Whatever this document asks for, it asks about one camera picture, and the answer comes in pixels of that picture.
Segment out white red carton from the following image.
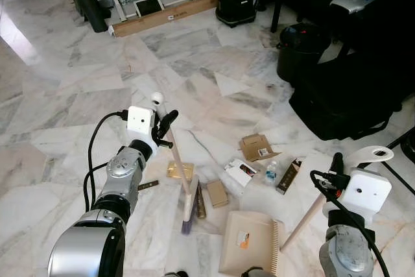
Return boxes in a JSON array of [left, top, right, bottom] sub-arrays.
[[223, 158, 257, 189]]

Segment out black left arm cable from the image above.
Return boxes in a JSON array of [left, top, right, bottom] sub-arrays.
[[83, 111, 130, 213]]

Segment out wooden handled broom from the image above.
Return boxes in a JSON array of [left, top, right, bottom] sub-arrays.
[[150, 91, 202, 236]]

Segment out small tan cardboard box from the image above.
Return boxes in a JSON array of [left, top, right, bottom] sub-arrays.
[[206, 179, 230, 209]]

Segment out flat gold box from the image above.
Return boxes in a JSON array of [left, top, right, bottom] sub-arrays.
[[166, 162, 195, 180]]

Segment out black metal stand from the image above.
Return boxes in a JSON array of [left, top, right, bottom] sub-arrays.
[[381, 126, 415, 195]]

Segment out bronze brown tube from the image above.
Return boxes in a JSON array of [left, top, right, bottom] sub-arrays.
[[196, 186, 208, 220]]

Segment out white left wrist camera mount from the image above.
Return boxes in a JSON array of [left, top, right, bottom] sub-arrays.
[[126, 105, 157, 143]]

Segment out small clear water bottle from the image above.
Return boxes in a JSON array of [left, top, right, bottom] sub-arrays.
[[264, 161, 279, 184]]

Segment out white framed black tablet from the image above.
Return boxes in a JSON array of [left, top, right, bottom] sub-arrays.
[[134, 0, 165, 18]]

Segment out open brown cardboard box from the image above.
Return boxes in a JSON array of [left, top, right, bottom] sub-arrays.
[[239, 134, 274, 163]]

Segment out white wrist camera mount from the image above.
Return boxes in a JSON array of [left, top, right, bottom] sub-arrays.
[[126, 105, 157, 143], [338, 169, 394, 221]]

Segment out black soft bag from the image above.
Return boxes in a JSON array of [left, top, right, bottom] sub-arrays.
[[288, 49, 415, 141]]

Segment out long brown cardboard box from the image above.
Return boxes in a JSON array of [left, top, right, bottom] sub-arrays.
[[111, 0, 220, 38]]

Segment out black round bin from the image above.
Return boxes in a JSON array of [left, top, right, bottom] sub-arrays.
[[276, 22, 332, 84]]

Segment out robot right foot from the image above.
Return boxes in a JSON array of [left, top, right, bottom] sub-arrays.
[[243, 266, 278, 277]]

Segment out beige long handled dustpan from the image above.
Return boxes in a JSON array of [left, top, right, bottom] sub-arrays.
[[218, 146, 395, 276]]

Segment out thin dark brown bar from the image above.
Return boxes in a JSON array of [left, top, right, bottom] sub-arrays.
[[137, 179, 160, 191]]

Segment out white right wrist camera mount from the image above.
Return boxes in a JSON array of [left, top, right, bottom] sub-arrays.
[[338, 169, 394, 221]]

